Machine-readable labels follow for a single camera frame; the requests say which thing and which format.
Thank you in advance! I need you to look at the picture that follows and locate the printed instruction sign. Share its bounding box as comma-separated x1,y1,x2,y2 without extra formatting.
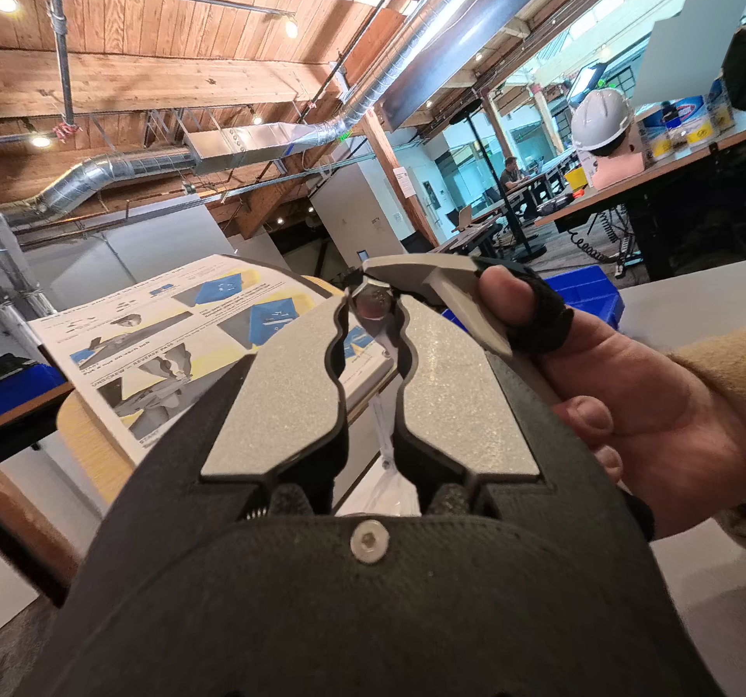
29,253,397,465

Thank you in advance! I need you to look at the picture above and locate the wooden work table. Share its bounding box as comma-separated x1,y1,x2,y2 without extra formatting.
533,129,746,281

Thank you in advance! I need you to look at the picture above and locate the pink mannequin head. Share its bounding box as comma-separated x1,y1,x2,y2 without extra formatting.
583,126,646,189

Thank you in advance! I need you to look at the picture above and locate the black steel beam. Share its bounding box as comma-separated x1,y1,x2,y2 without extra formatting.
379,0,589,130

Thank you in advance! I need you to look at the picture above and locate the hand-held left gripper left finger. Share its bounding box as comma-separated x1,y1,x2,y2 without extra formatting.
200,295,352,515

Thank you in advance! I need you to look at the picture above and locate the black coiled cable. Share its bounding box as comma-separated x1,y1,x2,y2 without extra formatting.
568,208,621,268

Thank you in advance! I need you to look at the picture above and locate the wood-edged side table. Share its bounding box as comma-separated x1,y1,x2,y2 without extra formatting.
0,381,75,465

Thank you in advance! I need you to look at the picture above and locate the steel hex bolt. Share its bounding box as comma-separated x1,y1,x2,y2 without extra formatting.
352,280,397,323

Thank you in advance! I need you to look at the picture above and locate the black floor stand pole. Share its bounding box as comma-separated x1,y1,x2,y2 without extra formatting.
448,97,547,264

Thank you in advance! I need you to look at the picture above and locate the wall monitor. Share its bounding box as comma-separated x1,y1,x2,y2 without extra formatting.
568,62,608,104

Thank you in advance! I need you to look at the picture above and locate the long blue plastic bin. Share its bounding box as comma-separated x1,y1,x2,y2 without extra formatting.
440,265,626,332

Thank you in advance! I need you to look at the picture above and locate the person's right hand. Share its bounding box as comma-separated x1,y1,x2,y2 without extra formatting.
478,266,746,541

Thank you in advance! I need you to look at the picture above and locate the white wipes canister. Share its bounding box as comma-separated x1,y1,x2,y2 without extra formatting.
664,96,709,146
705,82,736,134
641,106,677,162

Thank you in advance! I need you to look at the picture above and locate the clear sign stand white base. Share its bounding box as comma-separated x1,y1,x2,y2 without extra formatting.
335,330,422,517

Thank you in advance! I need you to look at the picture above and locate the wooden office table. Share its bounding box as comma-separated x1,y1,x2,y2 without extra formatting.
434,173,578,256

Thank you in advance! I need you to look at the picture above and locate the rectangular sheet-metal duct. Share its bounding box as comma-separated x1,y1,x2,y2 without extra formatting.
183,122,304,176

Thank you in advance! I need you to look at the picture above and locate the wooden support post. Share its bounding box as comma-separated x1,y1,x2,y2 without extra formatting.
357,109,439,249

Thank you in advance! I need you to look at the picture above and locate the white hard hat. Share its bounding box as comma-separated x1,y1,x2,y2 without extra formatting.
571,88,634,153

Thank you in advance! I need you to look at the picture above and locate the person's right forearm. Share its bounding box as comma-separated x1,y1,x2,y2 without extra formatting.
664,329,746,418

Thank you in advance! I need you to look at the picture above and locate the silver spiral air duct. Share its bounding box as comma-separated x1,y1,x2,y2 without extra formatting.
0,0,502,229

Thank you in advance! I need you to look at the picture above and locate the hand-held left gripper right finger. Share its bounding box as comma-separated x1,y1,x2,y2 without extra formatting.
392,295,541,515

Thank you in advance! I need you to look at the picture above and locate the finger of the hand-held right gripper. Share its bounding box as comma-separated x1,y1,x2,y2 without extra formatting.
361,254,483,303
439,269,515,355

